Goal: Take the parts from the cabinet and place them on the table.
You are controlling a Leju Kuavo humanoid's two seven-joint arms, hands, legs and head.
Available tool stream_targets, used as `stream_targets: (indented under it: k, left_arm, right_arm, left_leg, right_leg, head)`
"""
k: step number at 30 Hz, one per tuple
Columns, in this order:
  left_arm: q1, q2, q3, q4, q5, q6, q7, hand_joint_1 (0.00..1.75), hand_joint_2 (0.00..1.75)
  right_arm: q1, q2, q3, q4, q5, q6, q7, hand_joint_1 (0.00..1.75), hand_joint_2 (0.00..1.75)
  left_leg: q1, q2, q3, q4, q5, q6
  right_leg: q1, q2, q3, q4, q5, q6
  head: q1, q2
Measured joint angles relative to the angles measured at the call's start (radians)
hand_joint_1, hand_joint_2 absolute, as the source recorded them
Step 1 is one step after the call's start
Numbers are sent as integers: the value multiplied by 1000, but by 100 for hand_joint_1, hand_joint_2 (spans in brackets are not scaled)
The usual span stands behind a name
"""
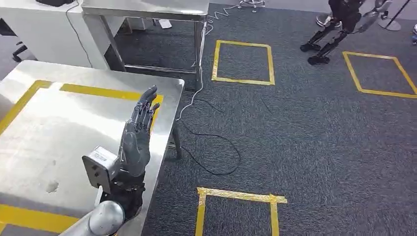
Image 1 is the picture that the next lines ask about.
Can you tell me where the bare steel table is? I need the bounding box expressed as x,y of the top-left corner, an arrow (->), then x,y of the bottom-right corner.
81,0 -> 210,90

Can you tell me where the stool base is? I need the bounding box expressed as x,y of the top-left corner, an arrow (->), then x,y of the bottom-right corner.
238,0 -> 266,13

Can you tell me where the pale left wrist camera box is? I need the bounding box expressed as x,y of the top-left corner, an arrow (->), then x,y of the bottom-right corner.
82,146 -> 120,195

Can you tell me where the white cable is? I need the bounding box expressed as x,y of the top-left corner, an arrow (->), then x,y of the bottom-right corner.
176,3 -> 242,121

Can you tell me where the steel table with yellow tape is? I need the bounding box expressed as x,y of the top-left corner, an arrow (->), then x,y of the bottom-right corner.
0,60 -> 185,236

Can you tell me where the round stand base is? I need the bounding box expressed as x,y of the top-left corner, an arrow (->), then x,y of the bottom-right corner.
378,0 -> 413,31

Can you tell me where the thin black cable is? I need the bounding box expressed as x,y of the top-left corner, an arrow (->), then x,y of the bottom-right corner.
65,0 -> 93,68

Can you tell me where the white cabinet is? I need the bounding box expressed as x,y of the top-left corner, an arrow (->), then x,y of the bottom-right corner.
0,0 -> 126,71

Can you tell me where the black floor cable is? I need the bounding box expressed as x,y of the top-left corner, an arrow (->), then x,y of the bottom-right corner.
178,97 -> 242,177

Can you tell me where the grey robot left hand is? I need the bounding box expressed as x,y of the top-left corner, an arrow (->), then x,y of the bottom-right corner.
118,85 -> 161,178

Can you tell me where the yellow tape strip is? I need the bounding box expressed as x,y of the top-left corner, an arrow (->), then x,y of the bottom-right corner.
60,83 -> 164,133
0,204 -> 81,234
0,80 -> 53,136

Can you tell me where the black device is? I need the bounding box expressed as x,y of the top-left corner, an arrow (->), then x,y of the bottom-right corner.
35,0 -> 75,7

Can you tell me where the black humanoid robot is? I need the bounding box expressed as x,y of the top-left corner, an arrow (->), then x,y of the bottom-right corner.
299,0 -> 393,66

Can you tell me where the black chair base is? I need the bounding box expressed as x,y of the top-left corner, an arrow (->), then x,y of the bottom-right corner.
12,40 -> 29,62

